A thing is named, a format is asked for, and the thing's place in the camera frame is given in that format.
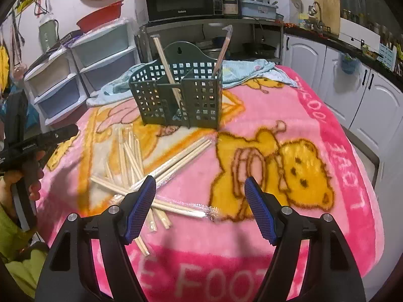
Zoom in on black microwave oven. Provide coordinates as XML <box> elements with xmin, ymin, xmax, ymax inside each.
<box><xmin>144</xmin><ymin>0</ymin><xmax>222</xmax><ymax>22</ymax></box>

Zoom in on pile of chopsticks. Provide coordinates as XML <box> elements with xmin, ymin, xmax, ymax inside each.
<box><xmin>90</xmin><ymin>126</ymin><xmax>222</xmax><ymax>257</ymax></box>

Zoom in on person's left forearm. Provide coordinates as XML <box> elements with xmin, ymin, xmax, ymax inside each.
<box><xmin>0</xmin><ymin>204</ymin><xmax>48</xmax><ymax>299</ymax></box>

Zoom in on wooden chopstick pair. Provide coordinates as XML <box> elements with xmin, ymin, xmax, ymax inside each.
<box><xmin>212</xmin><ymin>24</ymin><xmax>234</xmax><ymax>79</ymax></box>
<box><xmin>152</xmin><ymin>36</ymin><xmax>185</xmax><ymax>117</ymax></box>

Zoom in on metal kitchen shelf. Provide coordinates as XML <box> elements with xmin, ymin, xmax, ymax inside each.
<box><xmin>139</xmin><ymin>16</ymin><xmax>284</xmax><ymax>66</ymax></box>

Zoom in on metal faucet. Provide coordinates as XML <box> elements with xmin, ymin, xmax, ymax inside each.
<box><xmin>310</xmin><ymin>2</ymin><xmax>326</xmax><ymax>33</ymax></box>

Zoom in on white counter box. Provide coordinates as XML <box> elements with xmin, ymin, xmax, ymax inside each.
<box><xmin>340</xmin><ymin>17</ymin><xmax>381</xmax><ymax>52</ymax></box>

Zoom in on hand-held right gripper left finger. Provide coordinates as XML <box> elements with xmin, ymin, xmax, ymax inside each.
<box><xmin>35</xmin><ymin>174</ymin><xmax>157</xmax><ymax>302</ymax></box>

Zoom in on light blue towel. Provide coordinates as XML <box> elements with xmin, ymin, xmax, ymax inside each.
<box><xmin>86</xmin><ymin>59</ymin><xmax>298</xmax><ymax>107</ymax></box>

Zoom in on black kitchen countertop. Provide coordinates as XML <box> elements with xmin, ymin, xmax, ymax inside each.
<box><xmin>283</xmin><ymin>23</ymin><xmax>403</xmax><ymax>82</ymax></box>

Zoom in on pink printed blanket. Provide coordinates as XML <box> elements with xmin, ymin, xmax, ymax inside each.
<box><xmin>36</xmin><ymin>64</ymin><xmax>385</xmax><ymax>302</ymax></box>

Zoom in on blue hanging bag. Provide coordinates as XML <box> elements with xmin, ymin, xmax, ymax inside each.
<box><xmin>340</xmin><ymin>52</ymin><xmax>359</xmax><ymax>74</ymax></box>

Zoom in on white drawer unit green drawers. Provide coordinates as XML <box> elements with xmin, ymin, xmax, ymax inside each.
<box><xmin>68</xmin><ymin>19</ymin><xmax>139</xmax><ymax>92</ymax></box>

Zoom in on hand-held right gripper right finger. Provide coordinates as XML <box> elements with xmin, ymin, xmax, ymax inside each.
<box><xmin>244</xmin><ymin>176</ymin><xmax>367</xmax><ymax>302</ymax></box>

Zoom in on blue dish rack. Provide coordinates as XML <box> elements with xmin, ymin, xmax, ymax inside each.
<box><xmin>241</xmin><ymin>0</ymin><xmax>284</xmax><ymax>19</ymax></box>

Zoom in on dark flat tray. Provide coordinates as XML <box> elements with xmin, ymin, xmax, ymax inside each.
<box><xmin>47</xmin><ymin>30</ymin><xmax>82</xmax><ymax>52</ymax></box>

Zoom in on person's left hand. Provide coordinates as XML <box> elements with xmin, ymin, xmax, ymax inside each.
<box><xmin>0</xmin><ymin>151</ymin><xmax>46</xmax><ymax>217</ymax></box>

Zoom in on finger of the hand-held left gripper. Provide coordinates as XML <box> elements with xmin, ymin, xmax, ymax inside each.
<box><xmin>39</xmin><ymin>124</ymin><xmax>79</xmax><ymax>153</ymax></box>

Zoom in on green plastic utensil basket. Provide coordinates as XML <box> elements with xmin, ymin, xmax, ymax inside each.
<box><xmin>129</xmin><ymin>42</ymin><xmax>224</xmax><ymax>129</ymax></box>

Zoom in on red plastic basin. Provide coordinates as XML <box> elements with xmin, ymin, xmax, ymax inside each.
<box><xmin>76</xmin><ymin>1</ymin><xmax>124</xmax><ymax>33</ymax></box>

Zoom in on row of spice jars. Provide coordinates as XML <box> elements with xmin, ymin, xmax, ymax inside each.
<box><xmin>342</xmin><ymin>8</ymin><xmax>394</xmax><ymax>40</ymax></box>

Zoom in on steel pot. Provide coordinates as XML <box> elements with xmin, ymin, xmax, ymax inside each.
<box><xmin>201</xmin><ymin>46</ymin><xmax>221</xmax><ymax>60</ymax></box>

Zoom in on blue knife holder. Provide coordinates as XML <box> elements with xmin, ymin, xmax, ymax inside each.
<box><xmin>378</xmin><ymin>42</ymin><xmax>397</xmax><ymax>70</ymax></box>

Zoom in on black wok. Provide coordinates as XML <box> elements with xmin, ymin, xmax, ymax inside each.
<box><xmin>242</xmin><ymin>42</ymin><xmax>276</xmax><ymax>58</ymax></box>

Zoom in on white kitchen cabinets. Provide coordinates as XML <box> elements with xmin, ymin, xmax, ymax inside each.
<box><xmin>282</xmin><ymin>33</ymin><xmax>403</xmax><ymax>164</ymax></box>

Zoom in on wooden cutting board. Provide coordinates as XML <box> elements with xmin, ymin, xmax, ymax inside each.
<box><xmin>313</xmin><ymin>0</ymin><xmax>341</xmax><ymax>38</ymax></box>

